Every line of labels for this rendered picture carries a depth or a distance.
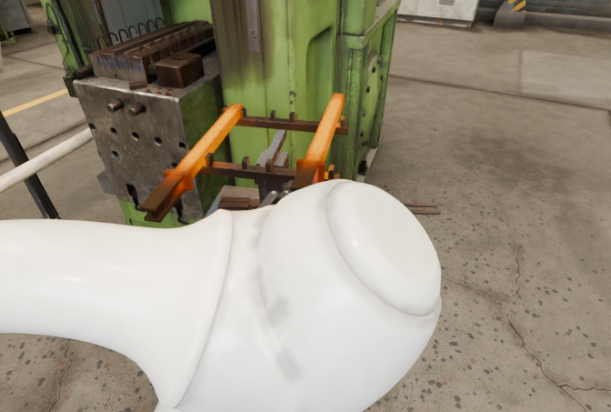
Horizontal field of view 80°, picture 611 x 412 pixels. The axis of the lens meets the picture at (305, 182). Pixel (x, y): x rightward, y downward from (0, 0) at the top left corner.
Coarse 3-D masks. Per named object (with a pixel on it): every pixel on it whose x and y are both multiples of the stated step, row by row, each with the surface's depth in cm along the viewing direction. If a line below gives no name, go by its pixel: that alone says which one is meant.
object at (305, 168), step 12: (336, 96) 87; (336, 108) 81; (324, 120) 75; (336, 120) 78; (324, 132) 70; (312, 144) 66; (324, 144) 66; (312, 156) 62; (324, 156) 64; (300, 168) 56; (312, 168) 57; (324, 168) 59; (300, 180) 54; (324, 180) 61
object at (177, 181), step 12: (228, 108) 87; (240, 108) 87; (228, 120) 82; (216, 132) 78; (228, 132) 82; (204, 144) 73; (216, 144) 76; (192, 156) 70; (204, 156) 71; (180, 168) 66; (192, 168) 67; (168, 180) 63; (180, 180) 63; (192, 180) 66; (156, 192) 60; (168, 192) 60; (180, 192) 64; (144, 204) 58; (156, 204) 58; (168, 204) 61; (156, 216) 59
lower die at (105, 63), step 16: (160, 32) 125; (176, 32) 121; (192, 32) 124; (208, 32) 128; (112, 48) 110; (144, 48) 109; (176, 48) 115; (208, 48) 130; (96, 64) 109; (112, 64) 107; (128, 64) 105; (144, 64) 104; (128, 80) 108
